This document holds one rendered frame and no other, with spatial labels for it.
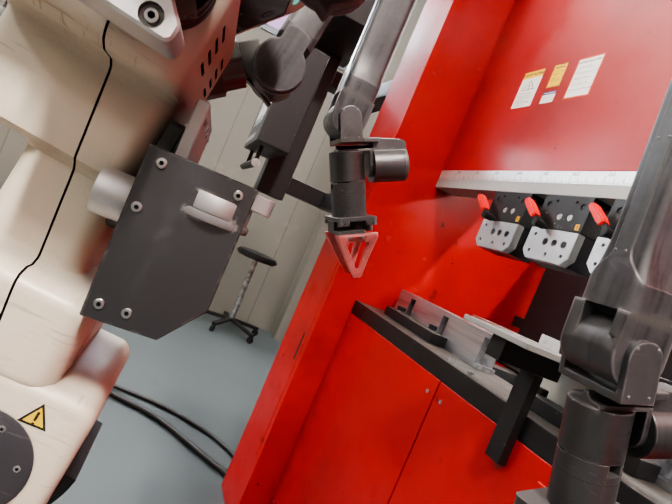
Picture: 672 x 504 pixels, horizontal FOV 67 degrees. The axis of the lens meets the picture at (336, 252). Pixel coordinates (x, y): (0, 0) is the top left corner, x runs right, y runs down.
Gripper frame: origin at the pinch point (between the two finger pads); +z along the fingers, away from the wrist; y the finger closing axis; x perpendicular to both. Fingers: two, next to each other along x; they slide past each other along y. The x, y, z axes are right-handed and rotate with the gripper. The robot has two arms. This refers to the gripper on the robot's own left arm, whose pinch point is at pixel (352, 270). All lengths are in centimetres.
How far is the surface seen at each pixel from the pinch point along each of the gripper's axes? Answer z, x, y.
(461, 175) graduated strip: -15, -56, 70
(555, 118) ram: -28, -67, 37
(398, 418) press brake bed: 44, -18, 32
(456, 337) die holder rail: 28, -39, 40
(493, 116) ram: -33, -66, 66
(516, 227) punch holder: -1, -53, 34
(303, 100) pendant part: -43, -10, 91
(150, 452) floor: 84, 54, 115
